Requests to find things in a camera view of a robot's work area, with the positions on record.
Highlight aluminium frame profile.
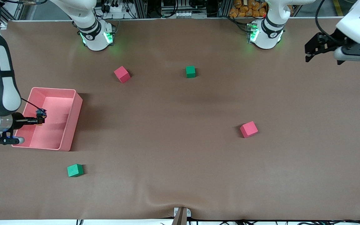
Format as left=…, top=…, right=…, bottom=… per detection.
left=0, top=0, right=27, bottom=30

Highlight pink plastic bin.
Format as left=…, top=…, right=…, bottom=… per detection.
left=11, top=87, right=83, bottom=152

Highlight grey metal bracket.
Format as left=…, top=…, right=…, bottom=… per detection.
left=174, top=207, right=192, bottom=218

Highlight orange snack packets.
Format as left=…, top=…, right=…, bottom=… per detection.
left=229, top=0, right=268, bottom=18

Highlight brown camera pole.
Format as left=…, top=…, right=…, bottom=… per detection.
left=172, top=208, right=188, bottom=225

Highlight orange mushroom push button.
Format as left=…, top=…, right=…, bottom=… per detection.
left=36, top=108, right=47, bottom=126

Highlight pink foam cube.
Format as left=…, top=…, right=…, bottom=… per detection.
left=114, top=66, right=131, bottom=84
left=240, top=121, right=259, bottom=138

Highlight aluminium equipment rack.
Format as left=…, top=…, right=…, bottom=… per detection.
left=130, top=0, right=230, bottom=18

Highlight white power strip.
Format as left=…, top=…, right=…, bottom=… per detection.
left=104, top=3, right=127, bottom=13

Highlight brown table mat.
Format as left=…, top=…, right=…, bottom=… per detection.
left=0, top=18, right=360, bottom=221

